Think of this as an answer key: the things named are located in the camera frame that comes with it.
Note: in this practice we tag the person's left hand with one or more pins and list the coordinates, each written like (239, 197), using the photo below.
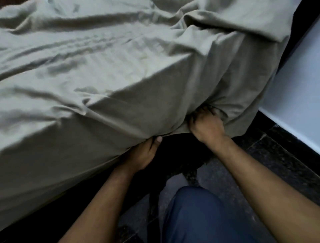
(142, 155)

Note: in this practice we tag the person's right hand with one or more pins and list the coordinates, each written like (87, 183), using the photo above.
(207, 125)

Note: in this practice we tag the plain taupe bed sheet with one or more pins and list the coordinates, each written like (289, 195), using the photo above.
(100, 75)

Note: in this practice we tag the person's left forearm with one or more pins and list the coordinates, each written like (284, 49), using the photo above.
(100, 207)

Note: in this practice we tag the person's right forearm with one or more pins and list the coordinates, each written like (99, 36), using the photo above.
(270, 185)

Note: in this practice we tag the person's dark trousers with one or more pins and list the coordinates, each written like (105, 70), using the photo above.
(200, 217)

